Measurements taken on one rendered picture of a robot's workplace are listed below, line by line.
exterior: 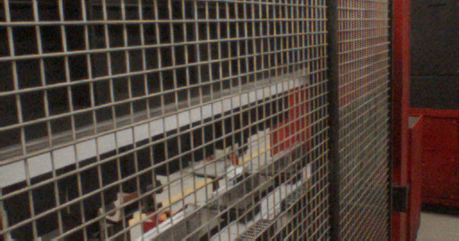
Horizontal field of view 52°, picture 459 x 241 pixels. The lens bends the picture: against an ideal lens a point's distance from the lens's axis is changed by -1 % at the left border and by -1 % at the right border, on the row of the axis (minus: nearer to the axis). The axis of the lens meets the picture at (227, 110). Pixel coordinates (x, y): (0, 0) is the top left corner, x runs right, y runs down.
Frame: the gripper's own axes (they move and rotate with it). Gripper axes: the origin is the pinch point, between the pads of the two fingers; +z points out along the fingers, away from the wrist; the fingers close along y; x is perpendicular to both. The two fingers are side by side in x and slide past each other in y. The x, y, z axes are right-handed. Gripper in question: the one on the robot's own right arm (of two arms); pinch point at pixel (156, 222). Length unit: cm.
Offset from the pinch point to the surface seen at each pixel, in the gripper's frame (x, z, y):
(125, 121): -87, -55, 62
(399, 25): 96, -57, 129
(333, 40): -88, -59, 118
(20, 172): -101, -51, 37
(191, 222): -28.4, -6.4, 36.0
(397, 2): 96, -70, 131
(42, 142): -113, -57, 58
